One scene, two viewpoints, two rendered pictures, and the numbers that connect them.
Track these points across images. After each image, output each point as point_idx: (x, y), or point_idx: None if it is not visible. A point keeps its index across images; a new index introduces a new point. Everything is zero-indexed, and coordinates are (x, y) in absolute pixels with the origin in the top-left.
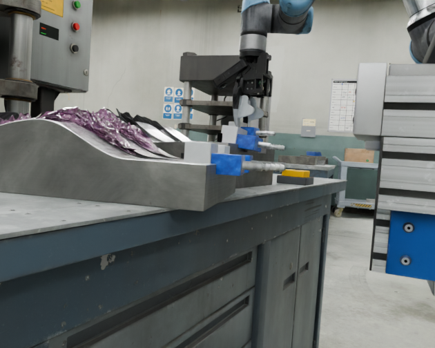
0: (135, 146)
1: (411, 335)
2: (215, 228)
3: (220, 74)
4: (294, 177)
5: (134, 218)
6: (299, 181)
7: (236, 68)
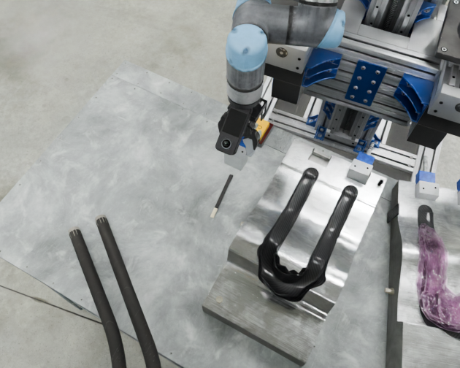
0: (445, 236)
1: (70, 84)
2: None
3: (238, 142)
4: (269, 132)
5: None
6: (271, 131)
7: (247, 120)
